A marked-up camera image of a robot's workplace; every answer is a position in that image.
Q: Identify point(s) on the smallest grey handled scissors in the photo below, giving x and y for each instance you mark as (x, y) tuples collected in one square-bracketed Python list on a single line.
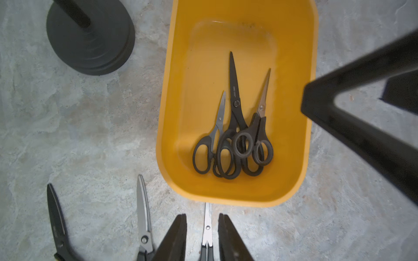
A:
[(208, 141)]

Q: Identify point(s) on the large silver blade black scissors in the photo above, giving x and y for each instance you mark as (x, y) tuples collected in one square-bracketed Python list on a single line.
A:
[(146, 249)]

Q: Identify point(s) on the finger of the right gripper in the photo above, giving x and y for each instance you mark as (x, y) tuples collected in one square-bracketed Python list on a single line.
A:
[(395, 160), (401, 91)]

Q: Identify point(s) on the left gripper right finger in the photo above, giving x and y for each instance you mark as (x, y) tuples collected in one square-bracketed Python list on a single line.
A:
[(231, 245)]

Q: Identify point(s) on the yellow plastic storage box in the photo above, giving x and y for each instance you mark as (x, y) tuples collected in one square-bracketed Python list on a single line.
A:
[(276, 38)]

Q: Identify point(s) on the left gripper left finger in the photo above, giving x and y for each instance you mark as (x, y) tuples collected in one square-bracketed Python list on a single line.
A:
[(173, 246)]

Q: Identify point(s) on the small silver blade scissors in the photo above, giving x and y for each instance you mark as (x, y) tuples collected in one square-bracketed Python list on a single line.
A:
[(255, 134)]

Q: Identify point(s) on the black yellow handled scissors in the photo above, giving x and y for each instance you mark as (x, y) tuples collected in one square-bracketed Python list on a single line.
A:
[(64, 251)]

